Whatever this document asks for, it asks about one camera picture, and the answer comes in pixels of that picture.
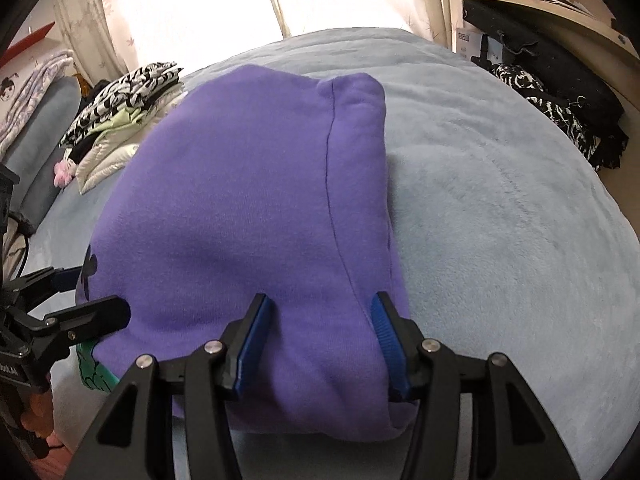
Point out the cartoon face sticker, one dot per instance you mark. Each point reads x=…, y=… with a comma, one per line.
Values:
x=10, y=85

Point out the light green folded garment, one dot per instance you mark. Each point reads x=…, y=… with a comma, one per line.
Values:
x=122, y=122

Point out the black white printed garment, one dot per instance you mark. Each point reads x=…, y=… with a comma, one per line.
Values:
x=125, y=90

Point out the black folded garment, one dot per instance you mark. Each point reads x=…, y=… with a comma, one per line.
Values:
x=87, y=147

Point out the dark cloth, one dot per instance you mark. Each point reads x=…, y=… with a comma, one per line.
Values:
x=97, y=90

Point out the black white patterned cloth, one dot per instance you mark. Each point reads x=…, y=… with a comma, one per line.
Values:
x=520, y=80

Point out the white puffer jacket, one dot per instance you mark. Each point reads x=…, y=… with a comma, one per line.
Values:
x=107, y=165

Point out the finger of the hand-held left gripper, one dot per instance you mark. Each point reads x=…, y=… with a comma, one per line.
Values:
x=95, y=317
x=55, y=281

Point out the red board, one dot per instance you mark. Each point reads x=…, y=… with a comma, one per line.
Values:
x=30, y=42

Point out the purple zip hoodie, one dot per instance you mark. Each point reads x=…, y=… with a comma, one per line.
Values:
x=240, y=185

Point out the person's left hand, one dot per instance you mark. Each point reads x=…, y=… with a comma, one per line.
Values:
x=40, y=412

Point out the white cardboard box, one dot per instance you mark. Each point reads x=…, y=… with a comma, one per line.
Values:
x=467, y=45

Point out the floral folded quilt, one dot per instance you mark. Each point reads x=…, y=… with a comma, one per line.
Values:
x=30, y=90

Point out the wooden shelf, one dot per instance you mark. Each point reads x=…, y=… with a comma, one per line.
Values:
x=550, y=10

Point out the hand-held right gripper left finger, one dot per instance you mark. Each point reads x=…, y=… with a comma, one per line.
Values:
x=252, y=345

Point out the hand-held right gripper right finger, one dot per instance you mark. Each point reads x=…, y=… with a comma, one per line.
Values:
x=387, y=345

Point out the grey-blue bed blanket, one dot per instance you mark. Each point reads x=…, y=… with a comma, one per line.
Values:
x=500, y=235

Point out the black bag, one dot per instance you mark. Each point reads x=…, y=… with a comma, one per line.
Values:
x=550, y=60

